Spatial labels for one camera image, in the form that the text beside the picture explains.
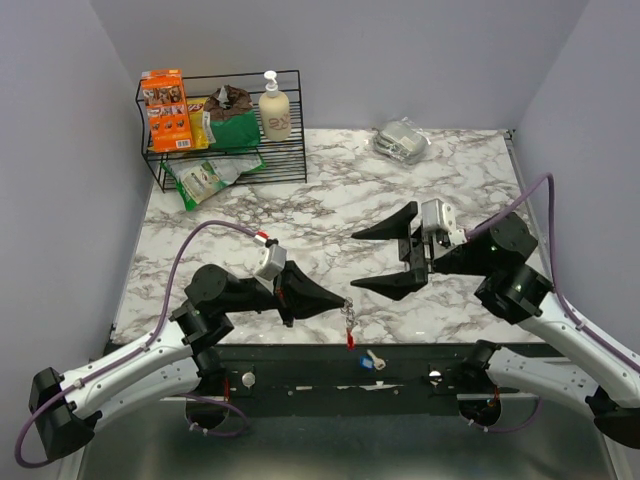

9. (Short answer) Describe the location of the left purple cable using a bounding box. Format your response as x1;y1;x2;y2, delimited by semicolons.
13;221;274;469

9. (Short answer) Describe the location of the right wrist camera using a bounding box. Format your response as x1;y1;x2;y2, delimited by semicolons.
421;199;467;249

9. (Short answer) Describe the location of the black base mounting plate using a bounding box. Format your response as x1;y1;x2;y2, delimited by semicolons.
195;341;514;420

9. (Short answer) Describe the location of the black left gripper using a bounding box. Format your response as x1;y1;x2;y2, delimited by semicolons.
220;260;345;328

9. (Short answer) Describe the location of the yellow snack bag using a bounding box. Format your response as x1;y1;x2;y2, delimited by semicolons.
187;97;209;150

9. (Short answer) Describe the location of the clear plastic wrapped package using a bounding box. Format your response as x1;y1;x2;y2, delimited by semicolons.
372;117;431;165

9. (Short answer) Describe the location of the cream pump soap bottle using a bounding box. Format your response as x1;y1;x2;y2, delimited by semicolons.
258;70;292;142

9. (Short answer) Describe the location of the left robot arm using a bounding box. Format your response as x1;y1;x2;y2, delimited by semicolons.
26;261;346;464

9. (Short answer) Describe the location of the blue tagged key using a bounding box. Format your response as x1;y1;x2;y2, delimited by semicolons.
359;349;386;371

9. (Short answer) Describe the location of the green white snack bag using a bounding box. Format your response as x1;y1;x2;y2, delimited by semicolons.
161;153;266;211

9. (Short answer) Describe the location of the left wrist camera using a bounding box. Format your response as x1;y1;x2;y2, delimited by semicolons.
253;239;287;290

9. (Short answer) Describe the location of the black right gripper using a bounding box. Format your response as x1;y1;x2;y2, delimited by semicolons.
350;198;494;300

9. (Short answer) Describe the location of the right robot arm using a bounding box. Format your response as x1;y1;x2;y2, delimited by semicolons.
353;199;639;449

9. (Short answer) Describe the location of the black wire shelf rack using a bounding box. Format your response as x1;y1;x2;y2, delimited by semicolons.
136;69;308;192

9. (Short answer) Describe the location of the red handled key organizer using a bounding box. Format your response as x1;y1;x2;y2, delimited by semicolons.
340;297;356;351

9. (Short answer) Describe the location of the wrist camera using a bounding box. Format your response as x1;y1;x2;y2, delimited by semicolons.
253;239;287;290
421;199;467;249

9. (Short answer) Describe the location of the green brown bag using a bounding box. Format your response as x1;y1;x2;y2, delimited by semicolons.
203;85;261;150

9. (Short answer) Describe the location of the orange product box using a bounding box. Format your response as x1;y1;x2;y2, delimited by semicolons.
140;69;194;153

